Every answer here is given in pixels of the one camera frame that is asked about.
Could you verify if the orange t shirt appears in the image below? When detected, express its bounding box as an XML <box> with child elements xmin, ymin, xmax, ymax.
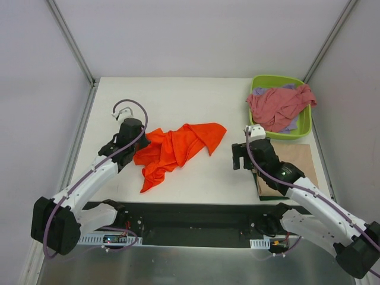
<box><xmin>134</xmin><ymin>122</ymin><xmax>227</xmax><ymax>193</ymax></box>

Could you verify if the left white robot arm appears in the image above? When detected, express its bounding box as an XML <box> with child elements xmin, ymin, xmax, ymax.
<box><xmin>30</xmin><ymin>118</ymin><xmax>150</xmax><ymax>255</ymax></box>

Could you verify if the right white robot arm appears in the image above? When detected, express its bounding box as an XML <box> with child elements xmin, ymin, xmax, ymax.
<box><xmin>232</xmin><ymin>138</ymin><xmax>379</xmax><ymax>279</ymax></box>

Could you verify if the folded beige t shirt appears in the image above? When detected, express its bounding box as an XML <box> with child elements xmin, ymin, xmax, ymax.
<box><xmin>254</xmin><ymin>141</ymin><xmax>318</xmax><ymax>201</ymax></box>

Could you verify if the pink t shirt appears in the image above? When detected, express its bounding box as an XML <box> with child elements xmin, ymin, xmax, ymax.
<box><xmin>246</xmin><ymin>84</ymin><xmax>317</xmax><ymax>133</ymax></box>

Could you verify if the folded dark green t shirt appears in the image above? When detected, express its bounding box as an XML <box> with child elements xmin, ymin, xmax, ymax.
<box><xmin>252</xmin><ymin>170</ymin><xmax>288</xmax><ymax>201</ymax></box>

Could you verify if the green plastic basin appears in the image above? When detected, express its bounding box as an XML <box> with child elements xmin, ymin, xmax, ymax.
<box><xmin>250</xmin><ymin>74</ymin><xmax>312</xmax><ymax>140</ymax></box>

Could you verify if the lavender t shirt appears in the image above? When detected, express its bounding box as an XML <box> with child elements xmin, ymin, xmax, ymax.
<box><xmin>246</xmin><ymin>84</ymin><xmax>299</xmax><ymax>133</ymax></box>

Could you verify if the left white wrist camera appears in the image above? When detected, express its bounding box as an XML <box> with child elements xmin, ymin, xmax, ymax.
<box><xmin>112</xmin><ymin>107</ymin><xmax>134</xmax><ymax>124</ymax></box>

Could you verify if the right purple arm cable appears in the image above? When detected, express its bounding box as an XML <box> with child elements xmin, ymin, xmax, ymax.
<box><xmin>243</xmin><ymin>127</ymin><xmax>380</xmax><ymax>277</ymax></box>

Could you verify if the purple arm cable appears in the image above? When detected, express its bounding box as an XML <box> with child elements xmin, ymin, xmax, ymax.
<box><xmin>43</xmin><ymin>99</ymin><xmax>149</xmax><ymax>259</ymax></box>
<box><xmin>243</xmin><ymin>127</ymin><xmax>380</xmax><ymax>277</ymax></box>

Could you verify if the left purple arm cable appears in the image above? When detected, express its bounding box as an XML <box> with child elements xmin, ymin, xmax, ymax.
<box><xmin>43</xmin><ymin>99</ymin><xmax>149</xmax><ymax>259</ymax></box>

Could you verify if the left aluminium table rail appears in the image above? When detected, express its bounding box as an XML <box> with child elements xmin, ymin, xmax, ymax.
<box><xmin>54</xmin><ymin>79</ymin><xmax>100</xmax><ymax>195</ymax></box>

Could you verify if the right white cable duct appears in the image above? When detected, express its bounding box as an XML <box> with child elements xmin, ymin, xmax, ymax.
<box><xmin>249</xmin><ymin>238</ymin><xmax>271</xmax><ymax>250</ymax></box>

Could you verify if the white cable duct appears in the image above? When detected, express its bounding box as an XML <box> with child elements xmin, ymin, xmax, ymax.
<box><xmin>77</xmin><ymin>233</ymin><xmax>143</xmax><ymax>246</ymax></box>
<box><xmin>249</xmin><ymin>238</ymin><xmax>271</xmax><ymax>250</ymax></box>

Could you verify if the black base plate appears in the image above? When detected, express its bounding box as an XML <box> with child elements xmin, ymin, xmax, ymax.
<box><xmin>83</xmin><ymin>199</ymin><xmax>297</xmax><ymax>247</ymax></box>

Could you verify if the left white cable duct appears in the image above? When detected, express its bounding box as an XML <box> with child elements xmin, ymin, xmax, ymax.
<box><xmin>77</xmin><ymin>233</ymin><xmax>143</xmax><ymax>246</ymax></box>

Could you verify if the left aluminium frame post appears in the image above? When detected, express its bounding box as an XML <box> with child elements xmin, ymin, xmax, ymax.
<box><xmin>45</xmin><ymin>0</ymin><xmax>96</xmax><ymax>86</ymax></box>

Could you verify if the aluminium frame post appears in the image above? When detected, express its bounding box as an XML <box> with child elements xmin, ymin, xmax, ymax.
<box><xmin>303</xmin><ymin>0</ymin><xmax>360</xmax><ymax>83</ymax></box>
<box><xmin>45</xmin><ymin>0</ymin><xmax>96</xmax><ymax>86</ymax></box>

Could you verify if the right aluminium frame post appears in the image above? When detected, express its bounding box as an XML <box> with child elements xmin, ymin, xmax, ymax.
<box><xmin>303</xmin><ymin>0</ymin><xmax>360</xmax><ymax>83</ymax></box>

